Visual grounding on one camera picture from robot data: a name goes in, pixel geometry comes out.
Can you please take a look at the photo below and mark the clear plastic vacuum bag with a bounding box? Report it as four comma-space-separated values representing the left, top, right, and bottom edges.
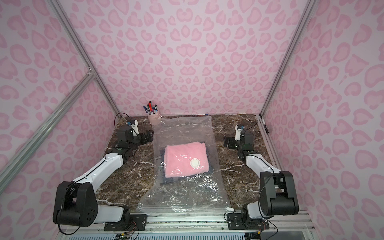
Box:
137, 116, 231, 215

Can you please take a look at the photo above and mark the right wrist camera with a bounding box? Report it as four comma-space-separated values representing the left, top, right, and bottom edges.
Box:
235, 125, 245, 141

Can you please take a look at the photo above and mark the red marker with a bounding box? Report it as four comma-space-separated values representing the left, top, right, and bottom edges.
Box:
148, 101, 153, 114

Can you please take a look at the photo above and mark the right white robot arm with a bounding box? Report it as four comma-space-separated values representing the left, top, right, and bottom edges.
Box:
224, 133, 300, 230

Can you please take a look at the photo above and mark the aluminium front rail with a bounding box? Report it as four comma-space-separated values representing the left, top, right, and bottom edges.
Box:
53, 211, 319, 240

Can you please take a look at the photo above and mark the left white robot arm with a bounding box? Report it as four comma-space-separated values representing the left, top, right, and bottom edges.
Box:
53, 124, 154, 228

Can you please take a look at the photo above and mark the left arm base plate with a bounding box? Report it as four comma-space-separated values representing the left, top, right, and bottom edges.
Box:
104, 214, 148, 232

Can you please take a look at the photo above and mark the pink fluffy blanket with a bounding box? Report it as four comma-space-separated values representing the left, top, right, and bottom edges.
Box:
164, 142, 210, 178

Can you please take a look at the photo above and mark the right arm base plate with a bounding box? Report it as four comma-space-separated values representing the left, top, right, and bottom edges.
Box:
224, 212, 270, 232

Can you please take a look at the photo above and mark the pink pen cup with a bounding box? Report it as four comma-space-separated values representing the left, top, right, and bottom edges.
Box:
148, 112, 162, 126

